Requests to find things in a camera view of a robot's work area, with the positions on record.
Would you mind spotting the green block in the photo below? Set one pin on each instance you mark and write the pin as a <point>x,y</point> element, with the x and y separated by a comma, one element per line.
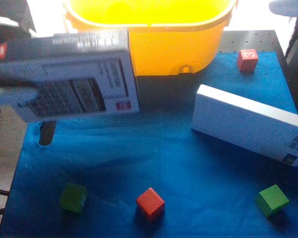
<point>272,200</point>
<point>73,198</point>

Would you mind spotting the red block with number three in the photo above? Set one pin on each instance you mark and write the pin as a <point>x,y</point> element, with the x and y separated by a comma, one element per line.
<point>247,62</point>

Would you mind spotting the white box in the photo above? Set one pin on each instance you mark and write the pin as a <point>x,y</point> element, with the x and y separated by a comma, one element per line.
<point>238,119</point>

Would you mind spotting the dark blue product box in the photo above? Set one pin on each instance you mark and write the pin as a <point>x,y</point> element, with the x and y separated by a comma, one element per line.
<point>84,81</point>

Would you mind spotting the yellow plastic tub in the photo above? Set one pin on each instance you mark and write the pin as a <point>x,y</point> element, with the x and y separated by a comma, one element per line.
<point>169,44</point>

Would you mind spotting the plain red block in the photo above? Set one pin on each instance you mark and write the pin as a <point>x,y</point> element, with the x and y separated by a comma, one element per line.
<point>150,204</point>

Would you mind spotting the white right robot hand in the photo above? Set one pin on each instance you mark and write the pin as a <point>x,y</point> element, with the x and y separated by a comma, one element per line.
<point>288,7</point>

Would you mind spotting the blue mat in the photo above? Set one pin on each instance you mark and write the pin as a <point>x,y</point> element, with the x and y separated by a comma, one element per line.
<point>114,153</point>

